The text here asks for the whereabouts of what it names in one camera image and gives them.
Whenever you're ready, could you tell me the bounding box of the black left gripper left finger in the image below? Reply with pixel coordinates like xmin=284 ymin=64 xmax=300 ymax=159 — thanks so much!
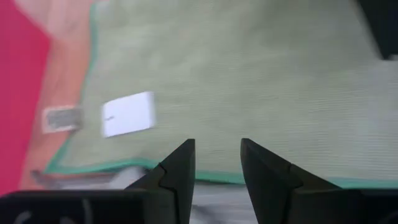
xmin=124 ymin=138 xmax=196 ymax=224

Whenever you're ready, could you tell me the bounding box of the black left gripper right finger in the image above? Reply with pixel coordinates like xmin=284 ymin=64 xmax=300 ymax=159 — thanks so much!
xmin=241 ymin=138 xmax=340 ymax=224

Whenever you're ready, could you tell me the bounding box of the grey microfiber towel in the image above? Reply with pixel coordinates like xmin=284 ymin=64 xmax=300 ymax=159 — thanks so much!
xmin=30 ymin=166 xmax=261 ymax=224

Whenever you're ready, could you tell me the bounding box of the pale green microfiber towel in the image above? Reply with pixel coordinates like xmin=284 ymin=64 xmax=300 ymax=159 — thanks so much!
xmin=45 ymin=0 xmax=398 ymax=189

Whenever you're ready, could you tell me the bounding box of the red plastic bin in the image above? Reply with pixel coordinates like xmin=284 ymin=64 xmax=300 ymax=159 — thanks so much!
xmin=0 ymin=0 xmax=97 ymax=195

